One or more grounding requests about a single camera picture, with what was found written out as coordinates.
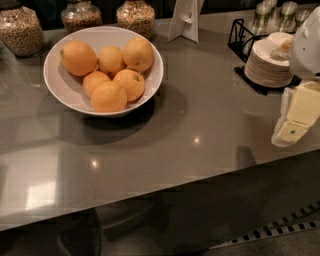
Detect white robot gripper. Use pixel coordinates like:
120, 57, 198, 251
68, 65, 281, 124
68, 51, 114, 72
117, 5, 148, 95
271, 7, 320, 147

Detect white ceramic bowl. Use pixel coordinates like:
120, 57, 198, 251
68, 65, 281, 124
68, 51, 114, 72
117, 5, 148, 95
43, 26, 164, 118

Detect stack of white plates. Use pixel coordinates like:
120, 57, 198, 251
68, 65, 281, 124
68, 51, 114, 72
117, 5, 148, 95
244, 32, 293, 88

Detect clear drinking glasses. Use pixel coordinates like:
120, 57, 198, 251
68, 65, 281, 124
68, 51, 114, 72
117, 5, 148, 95
248, 0, 311, 35

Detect black white striped strip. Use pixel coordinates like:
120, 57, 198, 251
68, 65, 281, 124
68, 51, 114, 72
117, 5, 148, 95
210, 200, 320, 250

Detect white folded card stand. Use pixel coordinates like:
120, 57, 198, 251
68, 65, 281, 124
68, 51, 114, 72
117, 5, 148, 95
168, 0, 204, 43

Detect orange centre right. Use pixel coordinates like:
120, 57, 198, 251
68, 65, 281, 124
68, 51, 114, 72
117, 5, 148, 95
113, 69, 145, 102

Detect orange back right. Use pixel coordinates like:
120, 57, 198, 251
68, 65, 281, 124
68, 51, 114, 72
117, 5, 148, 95
123, 37, 154, 72

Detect glass jar right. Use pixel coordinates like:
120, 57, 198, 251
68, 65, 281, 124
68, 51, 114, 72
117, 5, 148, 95
116, 0, 155, 39

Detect glass jar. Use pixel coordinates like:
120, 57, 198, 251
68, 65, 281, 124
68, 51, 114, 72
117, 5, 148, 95
0, 0, 44, 57
61, 0, 103, 33
116, 0, 155, 39

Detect orange front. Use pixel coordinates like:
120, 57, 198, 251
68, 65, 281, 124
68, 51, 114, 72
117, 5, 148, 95
91, 81, 127, 113

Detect orange back middle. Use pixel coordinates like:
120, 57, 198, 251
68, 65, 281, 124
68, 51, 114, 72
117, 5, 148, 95
98, 45, 126, 77

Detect small orange centre left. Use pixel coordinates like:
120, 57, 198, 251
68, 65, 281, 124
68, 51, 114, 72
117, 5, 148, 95
82, 71, 110, 98

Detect large orange back left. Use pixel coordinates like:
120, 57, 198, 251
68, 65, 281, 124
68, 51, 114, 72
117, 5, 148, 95
60, 40, 97, 76

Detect glass jar middle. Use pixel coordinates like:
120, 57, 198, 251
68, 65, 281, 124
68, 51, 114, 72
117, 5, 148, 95
61, 0, 103, 33

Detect glass jar left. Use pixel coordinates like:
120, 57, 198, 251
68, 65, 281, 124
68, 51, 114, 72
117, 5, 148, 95
0, 0, 44, 57

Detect black wire rack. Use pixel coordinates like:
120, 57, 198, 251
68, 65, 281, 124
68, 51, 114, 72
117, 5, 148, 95
227, 18, 307, 96

